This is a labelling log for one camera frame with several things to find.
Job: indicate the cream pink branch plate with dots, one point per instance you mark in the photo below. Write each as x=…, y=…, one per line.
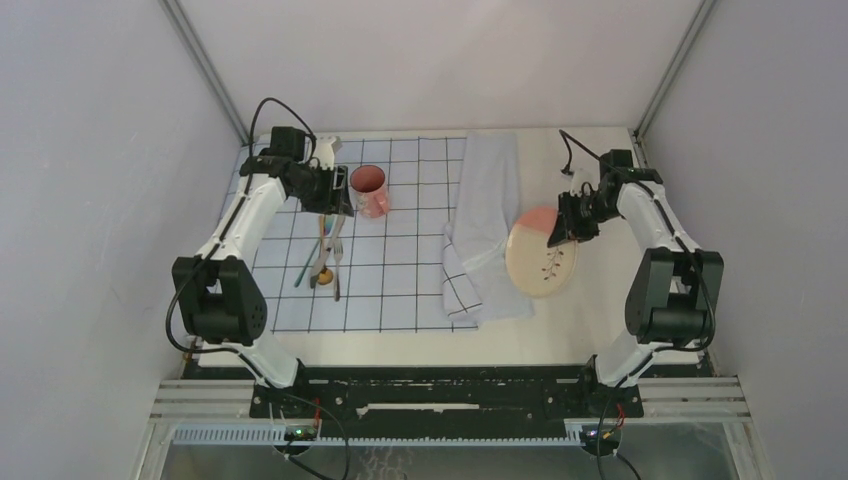
x=535, y=269

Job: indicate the pink patterned mug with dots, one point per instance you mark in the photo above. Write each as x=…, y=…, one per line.
x=369, y=185

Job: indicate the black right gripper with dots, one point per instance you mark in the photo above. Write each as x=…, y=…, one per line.
x=568, y=226

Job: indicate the white checked tablecloth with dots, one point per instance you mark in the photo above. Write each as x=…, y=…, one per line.
x=435, y=262

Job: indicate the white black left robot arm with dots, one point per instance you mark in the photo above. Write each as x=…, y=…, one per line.
x=219, y=300

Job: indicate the metal cutlery piece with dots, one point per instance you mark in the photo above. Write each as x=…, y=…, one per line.
x=328, y=248

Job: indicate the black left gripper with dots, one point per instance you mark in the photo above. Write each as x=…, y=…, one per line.
x=334, y=201

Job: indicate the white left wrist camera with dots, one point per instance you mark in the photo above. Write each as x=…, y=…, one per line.
x=326, y=150

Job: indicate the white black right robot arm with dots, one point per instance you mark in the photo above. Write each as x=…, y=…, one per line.
x=671, y=304

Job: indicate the iridescent rainbow fork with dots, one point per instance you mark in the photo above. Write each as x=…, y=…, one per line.
x=310, y=255

